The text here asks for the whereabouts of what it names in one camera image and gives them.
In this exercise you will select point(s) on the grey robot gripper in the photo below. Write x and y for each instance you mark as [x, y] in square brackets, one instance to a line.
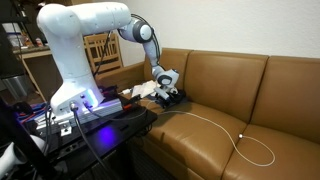
[166, 94]

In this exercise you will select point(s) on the blue denim jeans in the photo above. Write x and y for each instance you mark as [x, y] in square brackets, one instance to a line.
[168, 103]

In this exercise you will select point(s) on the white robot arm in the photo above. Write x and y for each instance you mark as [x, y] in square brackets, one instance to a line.
[64, 28]

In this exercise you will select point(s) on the black garment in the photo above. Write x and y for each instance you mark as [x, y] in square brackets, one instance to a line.
[178, 96]

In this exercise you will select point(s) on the white folded cloth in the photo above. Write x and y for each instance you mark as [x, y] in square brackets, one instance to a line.
[144, 89]

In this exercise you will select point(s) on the black orange clamp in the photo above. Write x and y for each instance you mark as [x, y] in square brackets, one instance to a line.
[130, 106]

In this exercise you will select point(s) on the white power adapter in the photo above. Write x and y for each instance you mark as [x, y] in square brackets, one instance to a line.
[126, 91]

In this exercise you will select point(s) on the brown leather sofa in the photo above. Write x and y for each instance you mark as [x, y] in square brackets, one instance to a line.
[245, 117]

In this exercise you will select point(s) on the wooden slatted chair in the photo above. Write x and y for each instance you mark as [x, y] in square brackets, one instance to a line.
[103, 53]

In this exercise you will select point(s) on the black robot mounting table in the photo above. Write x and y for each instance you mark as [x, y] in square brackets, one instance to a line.
[108, 135]

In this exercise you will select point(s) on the wooden desk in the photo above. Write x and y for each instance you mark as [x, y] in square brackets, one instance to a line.
[42, 70]

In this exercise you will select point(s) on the silver trash can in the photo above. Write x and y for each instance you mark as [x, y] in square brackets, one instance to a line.
[19, 86]

